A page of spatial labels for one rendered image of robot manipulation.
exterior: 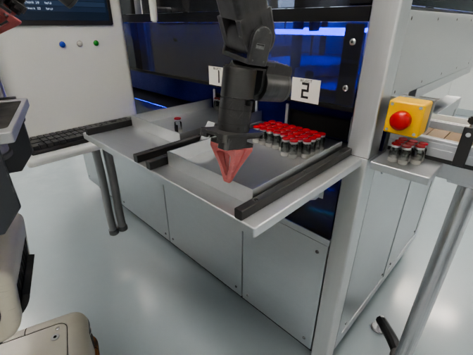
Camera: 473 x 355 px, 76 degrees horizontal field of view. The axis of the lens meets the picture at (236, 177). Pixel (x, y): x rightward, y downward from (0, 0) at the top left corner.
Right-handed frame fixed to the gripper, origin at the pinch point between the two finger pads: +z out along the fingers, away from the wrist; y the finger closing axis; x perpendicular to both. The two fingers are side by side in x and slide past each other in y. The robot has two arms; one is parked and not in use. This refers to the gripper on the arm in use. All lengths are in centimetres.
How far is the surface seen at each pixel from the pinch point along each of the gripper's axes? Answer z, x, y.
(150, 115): -2, 54, 17
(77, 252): 89, 125, 15
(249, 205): 2.3, -7.4, -1.7
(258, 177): 1.9, 0.5, 10.1
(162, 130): -0.8, 36.2, 9.7
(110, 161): 28, 99, 23
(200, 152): 1.3, 19.7, 9.9
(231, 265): 61, 36, 47
